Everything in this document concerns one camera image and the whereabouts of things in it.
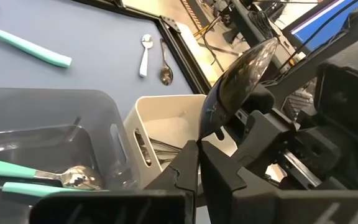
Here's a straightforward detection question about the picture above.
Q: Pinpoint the blue table mat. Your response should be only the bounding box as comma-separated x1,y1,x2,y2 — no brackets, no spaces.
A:
0,0,198,224

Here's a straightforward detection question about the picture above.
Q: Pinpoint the dark translucent plastic bin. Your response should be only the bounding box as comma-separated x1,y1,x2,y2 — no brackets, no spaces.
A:
0,86,141,192

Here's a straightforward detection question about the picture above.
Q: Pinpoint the computer monitor blue screen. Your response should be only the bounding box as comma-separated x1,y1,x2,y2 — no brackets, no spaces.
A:
283,0,358,52

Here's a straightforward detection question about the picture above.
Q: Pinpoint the black floor cable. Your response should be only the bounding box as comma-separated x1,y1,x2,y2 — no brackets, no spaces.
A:
202,30,226,72

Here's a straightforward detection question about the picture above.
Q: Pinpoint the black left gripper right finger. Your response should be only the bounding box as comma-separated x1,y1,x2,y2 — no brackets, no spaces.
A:
200,141,358,224

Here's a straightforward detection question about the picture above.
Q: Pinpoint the teal-handled silver spoon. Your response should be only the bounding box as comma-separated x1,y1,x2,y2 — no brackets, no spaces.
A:
1,182,108,197
0,22,73,68
0,155,105,190

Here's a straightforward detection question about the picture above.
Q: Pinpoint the black keyboard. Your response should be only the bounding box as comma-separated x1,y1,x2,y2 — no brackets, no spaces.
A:
281,88,316,122

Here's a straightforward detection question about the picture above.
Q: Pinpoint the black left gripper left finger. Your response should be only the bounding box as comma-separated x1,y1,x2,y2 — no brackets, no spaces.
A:
29,139,200,224

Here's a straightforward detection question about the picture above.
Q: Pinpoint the white plastic bin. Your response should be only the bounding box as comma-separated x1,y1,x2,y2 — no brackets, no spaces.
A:
122,94,239,190

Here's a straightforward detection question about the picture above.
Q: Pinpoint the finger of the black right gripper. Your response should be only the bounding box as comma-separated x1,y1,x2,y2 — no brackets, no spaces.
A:
231,111,296,169
242,85,275,114

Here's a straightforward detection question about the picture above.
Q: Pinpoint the light blue-handled silver spoon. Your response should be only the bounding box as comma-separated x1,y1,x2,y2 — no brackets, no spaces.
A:
139,33,154,78

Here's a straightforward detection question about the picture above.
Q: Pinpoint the black metal table frame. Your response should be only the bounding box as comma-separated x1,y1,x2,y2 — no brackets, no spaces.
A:
71,0,213,96

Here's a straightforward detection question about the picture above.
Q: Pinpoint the coiled black cable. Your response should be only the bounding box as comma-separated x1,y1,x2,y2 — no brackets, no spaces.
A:
247,9,276,41

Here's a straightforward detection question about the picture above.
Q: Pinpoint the tan floor cable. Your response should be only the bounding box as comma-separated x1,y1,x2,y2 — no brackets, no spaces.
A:
193,15,222,40

